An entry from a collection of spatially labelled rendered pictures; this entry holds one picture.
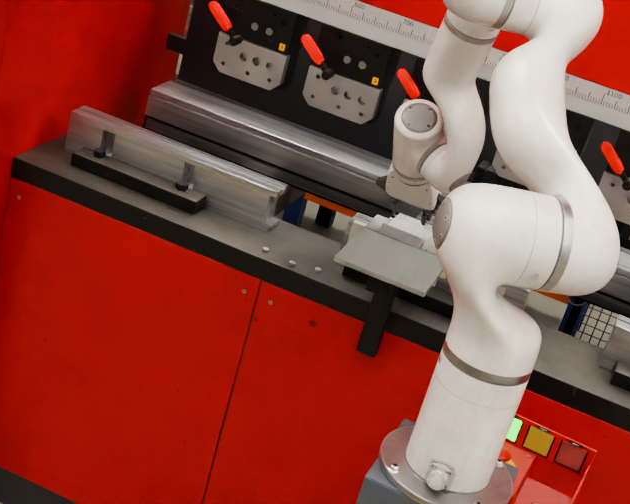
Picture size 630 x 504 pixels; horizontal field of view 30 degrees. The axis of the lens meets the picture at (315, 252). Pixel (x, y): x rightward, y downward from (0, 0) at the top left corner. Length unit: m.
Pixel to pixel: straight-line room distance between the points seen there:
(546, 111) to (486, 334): 0.30
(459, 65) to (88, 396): 1.22
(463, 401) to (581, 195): 0.30
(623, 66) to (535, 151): 0.69
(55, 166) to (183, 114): 0.37
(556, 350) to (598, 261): 0.93
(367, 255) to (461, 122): 0.37
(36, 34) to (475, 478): 1.36
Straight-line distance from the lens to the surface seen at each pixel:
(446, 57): 1.92
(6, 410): 2.85
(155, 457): 2.69
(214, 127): 2.76
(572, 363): 2.36
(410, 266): 2.21
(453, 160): 1.98
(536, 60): 1.59
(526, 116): 1.54
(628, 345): 2.37
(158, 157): 2.54
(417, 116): 2.02
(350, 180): 2.66
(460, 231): 1.42
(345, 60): 2.31
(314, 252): 2.45
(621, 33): 2.19
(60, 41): 2.60
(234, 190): 2.48
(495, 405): 1.54
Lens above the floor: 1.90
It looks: 25 degrees down
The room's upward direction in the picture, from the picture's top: 16 degrees clockwise
